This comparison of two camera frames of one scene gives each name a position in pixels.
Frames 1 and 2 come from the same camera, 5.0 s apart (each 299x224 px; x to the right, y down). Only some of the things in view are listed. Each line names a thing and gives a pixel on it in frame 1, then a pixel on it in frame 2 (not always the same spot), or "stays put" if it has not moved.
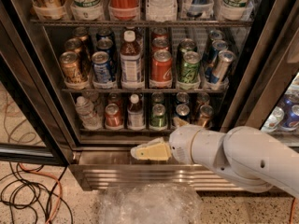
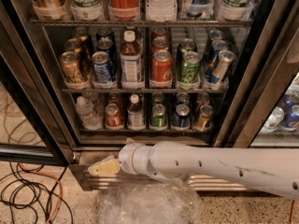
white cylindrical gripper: [181, 144] to [128, 161]
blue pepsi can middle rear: [105, 33] stays put
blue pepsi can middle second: [107, 46] stays put
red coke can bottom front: [112, 117] stays put
